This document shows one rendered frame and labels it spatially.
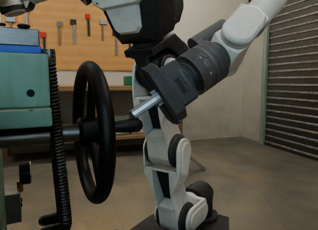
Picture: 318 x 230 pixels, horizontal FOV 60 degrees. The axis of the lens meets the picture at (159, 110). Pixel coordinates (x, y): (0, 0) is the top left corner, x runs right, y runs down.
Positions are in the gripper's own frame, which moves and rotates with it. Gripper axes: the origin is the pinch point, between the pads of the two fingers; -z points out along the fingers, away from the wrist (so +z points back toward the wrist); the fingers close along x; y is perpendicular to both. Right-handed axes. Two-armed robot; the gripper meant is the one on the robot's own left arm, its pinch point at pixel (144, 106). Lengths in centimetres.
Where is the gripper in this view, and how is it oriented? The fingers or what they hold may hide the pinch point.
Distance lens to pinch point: 50.7
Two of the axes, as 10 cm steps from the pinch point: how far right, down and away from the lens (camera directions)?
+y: 3.0, -1.5, -9.4
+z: 7.7, -5.4, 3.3
